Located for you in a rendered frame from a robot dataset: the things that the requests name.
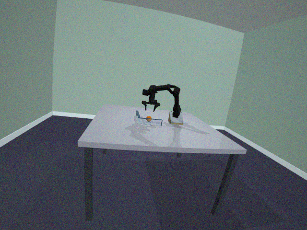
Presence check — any clear l-shaped low wall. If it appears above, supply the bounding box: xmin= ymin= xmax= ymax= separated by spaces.
xmin=136 ymin=113 xmax=162 ymax=126

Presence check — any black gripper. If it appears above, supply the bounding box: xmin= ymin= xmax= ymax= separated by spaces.
xmin=142 ymin=96 xmax=160 ymax=111

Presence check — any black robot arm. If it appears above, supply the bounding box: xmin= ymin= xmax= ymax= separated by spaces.
xmin=142 ymin=84 xmax=181 ymax=118

